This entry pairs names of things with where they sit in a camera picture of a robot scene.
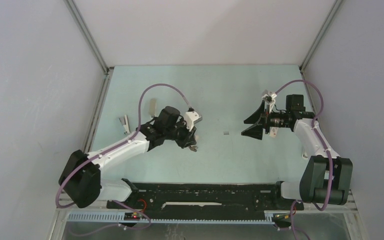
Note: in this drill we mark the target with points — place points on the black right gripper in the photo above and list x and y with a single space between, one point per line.
255 118

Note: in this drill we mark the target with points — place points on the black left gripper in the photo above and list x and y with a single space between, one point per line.
188 139

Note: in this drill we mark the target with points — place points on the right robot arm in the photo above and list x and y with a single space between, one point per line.
327 176

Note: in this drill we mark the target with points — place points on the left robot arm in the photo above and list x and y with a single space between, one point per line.
82 178

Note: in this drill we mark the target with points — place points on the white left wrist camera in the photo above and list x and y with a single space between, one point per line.
191 118

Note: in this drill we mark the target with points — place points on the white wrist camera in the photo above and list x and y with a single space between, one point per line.
269 98
191 118

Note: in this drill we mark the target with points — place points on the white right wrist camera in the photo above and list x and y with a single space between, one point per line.
269 98

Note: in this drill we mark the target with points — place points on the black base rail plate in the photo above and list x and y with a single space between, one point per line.
207 201

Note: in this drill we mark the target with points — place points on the aluminium frame rail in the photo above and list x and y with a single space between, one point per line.
82 25

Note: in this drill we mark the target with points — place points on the grey cable duct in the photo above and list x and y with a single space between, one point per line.
121 217

